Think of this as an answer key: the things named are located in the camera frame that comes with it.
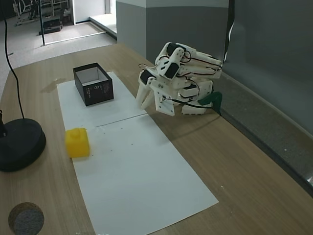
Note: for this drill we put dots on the yellow square block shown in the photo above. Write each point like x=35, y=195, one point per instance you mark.
x=77, y=144

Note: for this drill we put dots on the dark brown open box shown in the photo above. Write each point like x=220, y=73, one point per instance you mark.
x=97, y=91

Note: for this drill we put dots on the green table clamp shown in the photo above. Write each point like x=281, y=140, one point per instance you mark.
x=211, y=99

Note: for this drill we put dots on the clear tape strip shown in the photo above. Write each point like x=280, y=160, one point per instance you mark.
x=52, y=86

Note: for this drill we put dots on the black case on floor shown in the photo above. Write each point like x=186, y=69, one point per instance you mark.
x=51, y=25

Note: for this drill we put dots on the black metal pole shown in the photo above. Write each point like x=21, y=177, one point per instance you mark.
x=42, y=22

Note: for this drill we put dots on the black round stand base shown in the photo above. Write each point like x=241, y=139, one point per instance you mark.
x=19, y=144

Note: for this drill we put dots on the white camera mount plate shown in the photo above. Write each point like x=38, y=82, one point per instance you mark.
x=168, y=109

